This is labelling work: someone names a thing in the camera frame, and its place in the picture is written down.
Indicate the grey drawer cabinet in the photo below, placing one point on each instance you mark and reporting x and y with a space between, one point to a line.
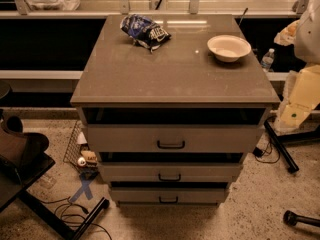
181 83

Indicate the black stand leg right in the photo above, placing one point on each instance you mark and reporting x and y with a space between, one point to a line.
280 142

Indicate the black caster leg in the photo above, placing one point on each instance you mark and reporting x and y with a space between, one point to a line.
292 219

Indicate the clear water bottle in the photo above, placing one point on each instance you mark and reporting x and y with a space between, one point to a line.
267 60

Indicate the blue chip bag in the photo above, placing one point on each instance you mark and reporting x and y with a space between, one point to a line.
144 31

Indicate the grey drawer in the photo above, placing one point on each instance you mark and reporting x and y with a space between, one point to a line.
169 196
187 139
169 172

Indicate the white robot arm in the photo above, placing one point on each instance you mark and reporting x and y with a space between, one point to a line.
301 93

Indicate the brown chair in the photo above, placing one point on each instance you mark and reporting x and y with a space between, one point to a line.
18 149

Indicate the white bowl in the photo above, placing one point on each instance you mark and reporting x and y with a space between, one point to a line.
228 48

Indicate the wire basket with items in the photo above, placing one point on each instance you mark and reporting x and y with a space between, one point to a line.
73 152

